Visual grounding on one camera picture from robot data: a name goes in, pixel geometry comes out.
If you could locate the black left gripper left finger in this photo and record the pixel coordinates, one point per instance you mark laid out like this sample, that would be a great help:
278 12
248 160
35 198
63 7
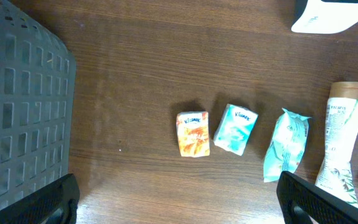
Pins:
57 202

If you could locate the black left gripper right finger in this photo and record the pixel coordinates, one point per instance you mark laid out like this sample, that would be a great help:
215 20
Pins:
303 202

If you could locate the teal wet wipes packet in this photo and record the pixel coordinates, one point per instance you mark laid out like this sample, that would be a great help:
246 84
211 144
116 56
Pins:
287 145

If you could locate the teal Kleenex tissue pack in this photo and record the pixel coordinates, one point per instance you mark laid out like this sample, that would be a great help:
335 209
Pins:
235 128

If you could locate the white tube brown cap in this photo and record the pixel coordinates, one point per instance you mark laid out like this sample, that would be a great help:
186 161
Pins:
341 130

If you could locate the orange Kleenex tissue pack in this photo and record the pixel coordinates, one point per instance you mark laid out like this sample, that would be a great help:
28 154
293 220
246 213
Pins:
193 134

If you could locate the white barcode scanner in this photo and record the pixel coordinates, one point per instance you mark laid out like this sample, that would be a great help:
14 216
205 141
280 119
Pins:
324 16

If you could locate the grey plastic mesh basket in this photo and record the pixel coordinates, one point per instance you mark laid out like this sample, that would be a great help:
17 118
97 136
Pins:
37 80

